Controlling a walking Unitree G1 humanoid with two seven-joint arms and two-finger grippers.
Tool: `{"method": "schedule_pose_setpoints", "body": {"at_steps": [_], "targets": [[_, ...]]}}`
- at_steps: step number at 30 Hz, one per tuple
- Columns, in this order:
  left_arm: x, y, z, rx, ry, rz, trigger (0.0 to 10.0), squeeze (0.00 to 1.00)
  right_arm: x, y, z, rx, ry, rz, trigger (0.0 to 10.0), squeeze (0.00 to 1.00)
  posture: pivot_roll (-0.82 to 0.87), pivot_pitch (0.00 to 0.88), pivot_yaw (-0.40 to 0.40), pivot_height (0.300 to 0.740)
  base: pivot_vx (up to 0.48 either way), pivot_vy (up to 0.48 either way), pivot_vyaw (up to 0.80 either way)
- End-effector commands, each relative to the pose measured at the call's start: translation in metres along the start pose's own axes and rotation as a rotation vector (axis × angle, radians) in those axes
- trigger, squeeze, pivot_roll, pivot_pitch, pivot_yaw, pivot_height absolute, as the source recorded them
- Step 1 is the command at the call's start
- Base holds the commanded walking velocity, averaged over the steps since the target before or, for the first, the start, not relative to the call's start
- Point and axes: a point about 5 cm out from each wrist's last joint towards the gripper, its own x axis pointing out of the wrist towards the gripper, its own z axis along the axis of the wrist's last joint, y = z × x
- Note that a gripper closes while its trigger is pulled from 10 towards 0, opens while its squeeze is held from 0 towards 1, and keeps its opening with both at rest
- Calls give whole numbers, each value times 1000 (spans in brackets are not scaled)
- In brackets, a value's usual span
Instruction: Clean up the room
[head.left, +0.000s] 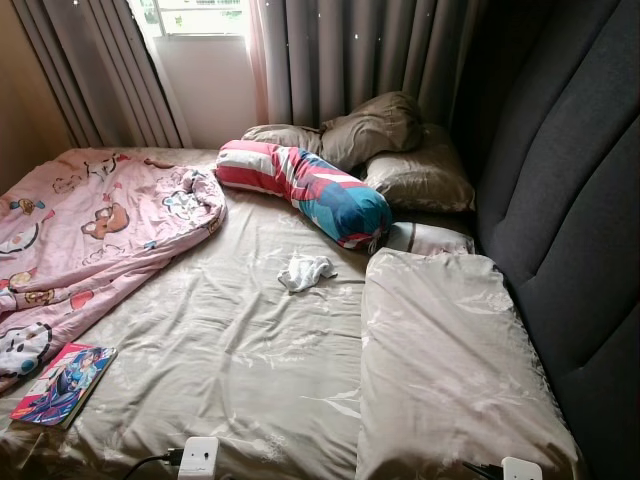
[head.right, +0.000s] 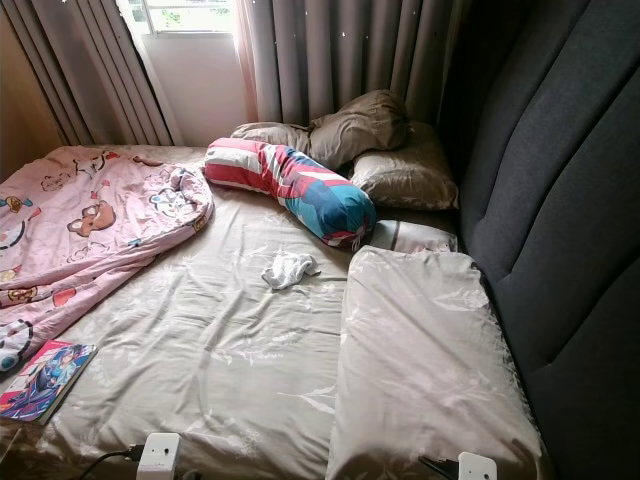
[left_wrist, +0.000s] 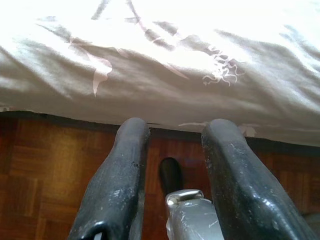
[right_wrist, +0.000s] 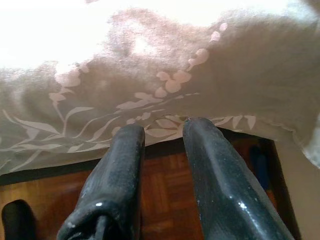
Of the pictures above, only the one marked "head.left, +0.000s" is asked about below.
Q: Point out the large beige floral pillow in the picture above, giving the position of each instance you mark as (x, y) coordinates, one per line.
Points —
(450, 370)

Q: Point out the small printed beige pillow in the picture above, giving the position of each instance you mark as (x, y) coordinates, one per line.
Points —
(430, 238)

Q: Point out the white crumpled cloth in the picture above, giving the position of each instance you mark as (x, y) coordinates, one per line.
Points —
(305, 272)

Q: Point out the beige floral bed sheet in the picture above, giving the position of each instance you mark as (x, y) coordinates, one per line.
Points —
(230, 360)

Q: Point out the beige satin pillow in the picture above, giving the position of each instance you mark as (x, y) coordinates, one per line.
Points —
(425, 180)

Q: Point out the dark grey upholstered headboard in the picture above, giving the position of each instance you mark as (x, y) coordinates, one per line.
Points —
(560, 180)

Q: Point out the striped cartoon bolster pillow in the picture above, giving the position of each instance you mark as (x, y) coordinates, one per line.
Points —
(320, 195)

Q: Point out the crumpled beige pillow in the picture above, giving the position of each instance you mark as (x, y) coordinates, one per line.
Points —
(370, 125)

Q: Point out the anime cover book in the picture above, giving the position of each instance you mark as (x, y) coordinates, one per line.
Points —
(65, 385)

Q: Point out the grey curtain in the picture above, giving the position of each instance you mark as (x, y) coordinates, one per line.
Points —
(370, 50)
(90, 70)

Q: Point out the pink cartoon print blanket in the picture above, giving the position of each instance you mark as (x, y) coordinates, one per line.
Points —
(90, 230)

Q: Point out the pink sheer curtain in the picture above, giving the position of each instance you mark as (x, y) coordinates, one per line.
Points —
(262, 60)

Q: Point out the bright window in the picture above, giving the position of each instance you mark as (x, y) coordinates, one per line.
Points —
(195, 15)

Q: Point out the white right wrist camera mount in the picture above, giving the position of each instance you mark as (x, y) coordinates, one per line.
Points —
(520, 470)

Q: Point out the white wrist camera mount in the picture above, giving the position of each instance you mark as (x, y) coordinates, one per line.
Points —
(520, 470)
(198, 458)

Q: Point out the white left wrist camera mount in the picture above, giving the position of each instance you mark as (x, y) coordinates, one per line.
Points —
(198, 458)

